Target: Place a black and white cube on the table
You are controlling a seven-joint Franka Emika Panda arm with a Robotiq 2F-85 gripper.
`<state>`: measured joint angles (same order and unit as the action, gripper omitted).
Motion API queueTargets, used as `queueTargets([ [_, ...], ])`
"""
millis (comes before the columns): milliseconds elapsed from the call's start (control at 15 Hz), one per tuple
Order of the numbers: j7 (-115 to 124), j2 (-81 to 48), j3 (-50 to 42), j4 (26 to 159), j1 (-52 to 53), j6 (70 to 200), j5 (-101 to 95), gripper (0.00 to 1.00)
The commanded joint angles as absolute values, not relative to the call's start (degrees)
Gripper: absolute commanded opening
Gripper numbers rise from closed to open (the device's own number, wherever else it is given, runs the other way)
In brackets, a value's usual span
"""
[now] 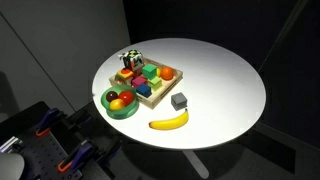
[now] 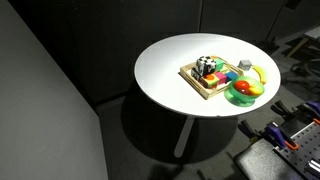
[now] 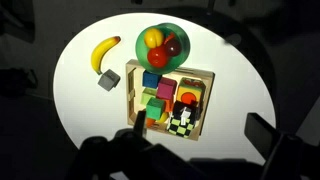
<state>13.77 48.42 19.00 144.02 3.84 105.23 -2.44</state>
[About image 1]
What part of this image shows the black and white cube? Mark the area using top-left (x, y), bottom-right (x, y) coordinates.
top-left (119, 49), bottom-right (145, 72)

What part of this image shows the yellow-green cube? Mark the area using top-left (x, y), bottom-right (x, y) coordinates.
top-left (147, 76), bottom-right (163, 92)

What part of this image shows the blue cube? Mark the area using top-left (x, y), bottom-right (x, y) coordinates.
top-left (135, 83), bottom-right (152, 99)

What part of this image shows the gray cube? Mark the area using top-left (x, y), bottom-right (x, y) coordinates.
top-left (170, 92), bottom-right (188, 112)

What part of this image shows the green cube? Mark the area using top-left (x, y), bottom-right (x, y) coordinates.
top-left (141, 63), bottom-right (158, 80)

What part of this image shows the magenta cube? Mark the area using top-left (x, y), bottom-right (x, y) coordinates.
top-left (131, 75), bottom-right (148, 89)

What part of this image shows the wooden tray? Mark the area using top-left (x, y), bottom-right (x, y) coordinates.
top-left (108, 57), bottom-right (184, 110)

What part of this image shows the orange ball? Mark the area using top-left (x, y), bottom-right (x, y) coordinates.
top-left (160, 66), bottom-right (175, 81)

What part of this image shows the red apple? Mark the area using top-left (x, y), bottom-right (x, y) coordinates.
top-left (118, 90), bottom-right (135, 106)

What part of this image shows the yellow banana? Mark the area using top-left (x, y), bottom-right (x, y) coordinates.
top-left (148, 108), bottom-right (190, 131)

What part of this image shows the yellow block with red circle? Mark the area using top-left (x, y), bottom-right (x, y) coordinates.
top-left (116, 68), bottom-right (135, 81)

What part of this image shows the green arch block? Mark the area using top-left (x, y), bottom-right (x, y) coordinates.
top-left (114, 73), bottom-right (133, 87)

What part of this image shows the green bowl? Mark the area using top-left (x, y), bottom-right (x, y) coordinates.
top-left (100, 84), bottom-right (140, 120)

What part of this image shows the yellow lemon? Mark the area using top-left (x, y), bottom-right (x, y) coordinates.
top-left (109, 98), bottom-right (126, 111)

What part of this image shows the dark plum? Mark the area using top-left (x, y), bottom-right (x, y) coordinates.
top-left (105, 90), bottom-right (119, 103)

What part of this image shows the white table leg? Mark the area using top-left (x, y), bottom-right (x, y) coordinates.
top-left (181, 149), bottom-right (210, 180)

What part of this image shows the purple clamp with orange tip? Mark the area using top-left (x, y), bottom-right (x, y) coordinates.
top-left (57, 139), bottom-right (122, 173)
top-left (35, 107), bottom-right (88, 138)

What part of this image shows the perforated mounting board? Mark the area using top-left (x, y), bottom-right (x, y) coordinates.
top-left (0, 126), bottom-right (84, 180)

